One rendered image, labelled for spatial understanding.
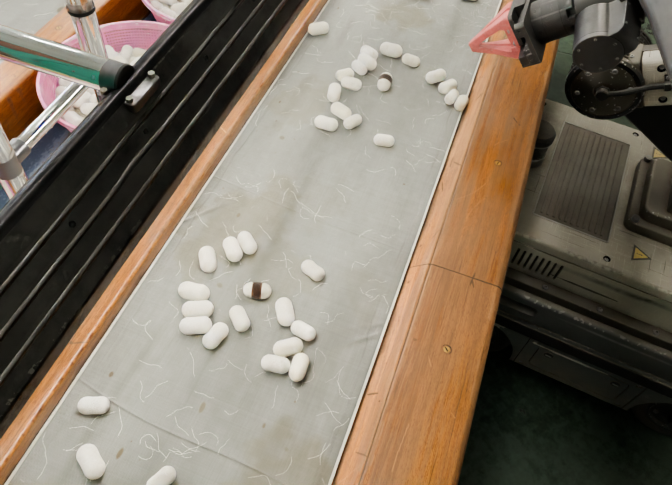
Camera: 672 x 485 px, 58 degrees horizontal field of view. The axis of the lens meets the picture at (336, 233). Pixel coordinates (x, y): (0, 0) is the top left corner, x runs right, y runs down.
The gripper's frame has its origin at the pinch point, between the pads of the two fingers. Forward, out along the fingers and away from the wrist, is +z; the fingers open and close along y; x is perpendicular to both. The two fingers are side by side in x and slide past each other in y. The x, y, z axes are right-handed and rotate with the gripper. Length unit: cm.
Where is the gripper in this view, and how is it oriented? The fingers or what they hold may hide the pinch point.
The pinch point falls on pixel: (475, 45)
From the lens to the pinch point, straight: 93.5
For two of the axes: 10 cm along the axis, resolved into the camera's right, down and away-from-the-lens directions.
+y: -3.4, 7.4, -5.8
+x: 5.3, 6.6, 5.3
